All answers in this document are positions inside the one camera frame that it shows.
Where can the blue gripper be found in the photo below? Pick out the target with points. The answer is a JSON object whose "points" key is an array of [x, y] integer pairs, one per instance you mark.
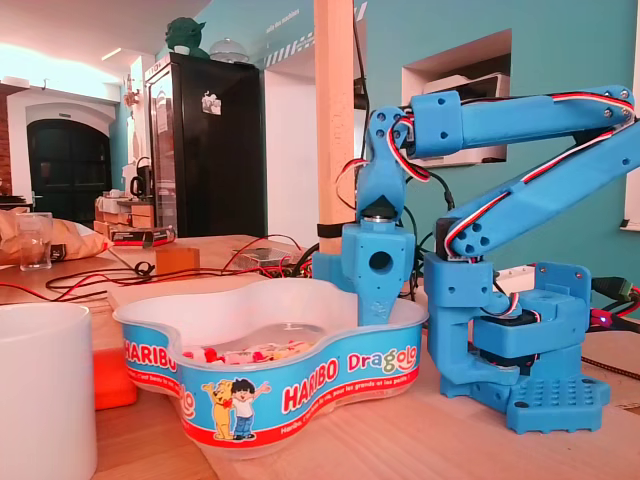
{"points": [[378, 270]]}

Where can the Haribo Dragolo plastic tub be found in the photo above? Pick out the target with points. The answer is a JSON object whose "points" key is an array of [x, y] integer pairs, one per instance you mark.
{"points": [[320, 385]]}

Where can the blue 3D-printed robot arm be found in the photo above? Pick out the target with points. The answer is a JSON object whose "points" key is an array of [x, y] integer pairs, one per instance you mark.
{"points": [[550, 190]]}

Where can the electronics in clear case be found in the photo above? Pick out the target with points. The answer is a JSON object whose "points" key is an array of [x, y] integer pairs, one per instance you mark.
{"points": [[262, 257]]}

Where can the orange white wrapped candy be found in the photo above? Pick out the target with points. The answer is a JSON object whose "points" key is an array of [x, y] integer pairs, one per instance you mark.
{"points": [[237, 357]]}

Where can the light wooden base board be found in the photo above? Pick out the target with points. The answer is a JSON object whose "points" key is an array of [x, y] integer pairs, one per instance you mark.
{"points": [[450, 445]]}

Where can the red white wrapped candy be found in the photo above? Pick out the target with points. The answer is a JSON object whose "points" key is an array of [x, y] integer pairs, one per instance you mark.
{"points": [[207, 354]]}

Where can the small wooden block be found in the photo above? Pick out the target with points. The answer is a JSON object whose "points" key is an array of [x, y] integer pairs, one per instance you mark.
{"points": [[177, 261]]}

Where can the black fridge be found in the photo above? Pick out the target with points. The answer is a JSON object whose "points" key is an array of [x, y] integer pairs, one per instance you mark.
{"points": [[220, 165]]}

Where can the red controller board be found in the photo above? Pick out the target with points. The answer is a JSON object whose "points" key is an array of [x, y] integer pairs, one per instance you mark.
{"points": [[600, 318]]}

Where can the green terminal plug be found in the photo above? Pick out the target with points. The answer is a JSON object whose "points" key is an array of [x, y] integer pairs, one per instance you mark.
{"points": [[617, 289]]}

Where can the black box with red label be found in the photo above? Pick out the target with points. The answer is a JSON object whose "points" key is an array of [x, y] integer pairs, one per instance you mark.
{"points": [[135, 235]]}

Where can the wooden drawer unit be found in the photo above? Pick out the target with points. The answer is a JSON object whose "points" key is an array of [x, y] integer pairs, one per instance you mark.
{"points": [[140, 215]]}

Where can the photo magnet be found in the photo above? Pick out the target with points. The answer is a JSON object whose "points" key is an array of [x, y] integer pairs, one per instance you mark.
{"points": [[211, 103]]}

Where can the black electric kettle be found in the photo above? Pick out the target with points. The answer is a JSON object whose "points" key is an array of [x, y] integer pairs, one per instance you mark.
{"points": [[142, 182]]}

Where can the orange foam roll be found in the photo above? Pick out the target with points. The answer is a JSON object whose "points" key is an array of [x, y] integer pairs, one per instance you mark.
{"points": [[114, 385]]}

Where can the clear glass dome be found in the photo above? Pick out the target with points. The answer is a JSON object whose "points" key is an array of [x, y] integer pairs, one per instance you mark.
{"points": [[227, 52]]}

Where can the tan crisp bag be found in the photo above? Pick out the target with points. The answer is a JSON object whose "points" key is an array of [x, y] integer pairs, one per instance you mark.
{"points": [[75, 240]]}

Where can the green Yoda figure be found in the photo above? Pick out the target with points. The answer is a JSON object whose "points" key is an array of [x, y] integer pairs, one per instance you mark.
{"points": [[185, 37]]}

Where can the dark arched door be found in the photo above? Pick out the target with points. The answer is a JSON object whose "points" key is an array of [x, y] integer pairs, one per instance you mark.
{"points": [[70, 175]]}

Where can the white ceramic mug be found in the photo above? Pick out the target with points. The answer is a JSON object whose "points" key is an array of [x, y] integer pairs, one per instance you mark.
{"points": [[40, 390]]}

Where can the glass tumbler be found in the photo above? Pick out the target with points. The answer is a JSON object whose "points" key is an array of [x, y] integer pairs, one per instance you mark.
{"points": [[34, 245]]}

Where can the blue post base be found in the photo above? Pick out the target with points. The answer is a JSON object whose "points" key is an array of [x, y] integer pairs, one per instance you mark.
{"points": [[327, 272]]}

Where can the wooden camera post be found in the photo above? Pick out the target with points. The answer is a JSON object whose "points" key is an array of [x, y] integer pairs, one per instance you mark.
{"points": [[332, 100]]}

